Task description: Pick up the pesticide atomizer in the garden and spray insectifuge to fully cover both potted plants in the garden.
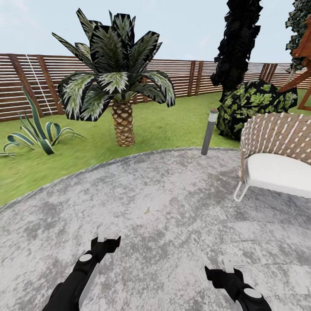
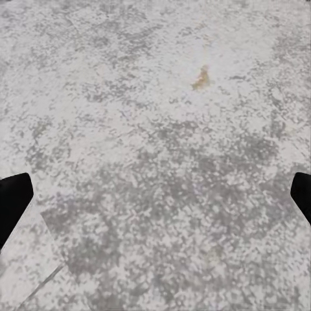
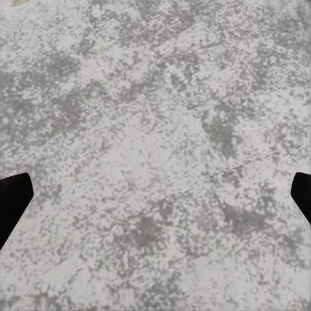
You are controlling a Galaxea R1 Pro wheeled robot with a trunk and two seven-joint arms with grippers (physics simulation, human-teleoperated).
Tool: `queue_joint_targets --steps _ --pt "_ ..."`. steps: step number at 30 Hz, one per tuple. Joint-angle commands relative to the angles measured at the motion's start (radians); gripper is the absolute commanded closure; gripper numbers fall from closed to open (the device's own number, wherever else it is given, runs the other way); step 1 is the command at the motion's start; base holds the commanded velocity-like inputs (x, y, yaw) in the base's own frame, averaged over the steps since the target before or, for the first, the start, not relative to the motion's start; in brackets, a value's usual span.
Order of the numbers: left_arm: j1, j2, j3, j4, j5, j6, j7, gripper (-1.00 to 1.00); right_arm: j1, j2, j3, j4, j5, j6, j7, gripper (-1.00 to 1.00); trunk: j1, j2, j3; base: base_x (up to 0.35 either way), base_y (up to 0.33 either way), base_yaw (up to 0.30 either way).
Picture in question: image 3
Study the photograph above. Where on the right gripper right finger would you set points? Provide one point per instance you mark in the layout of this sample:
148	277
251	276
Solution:
301	193

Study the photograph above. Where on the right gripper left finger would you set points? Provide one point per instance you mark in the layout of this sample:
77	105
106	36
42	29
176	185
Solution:
16	193

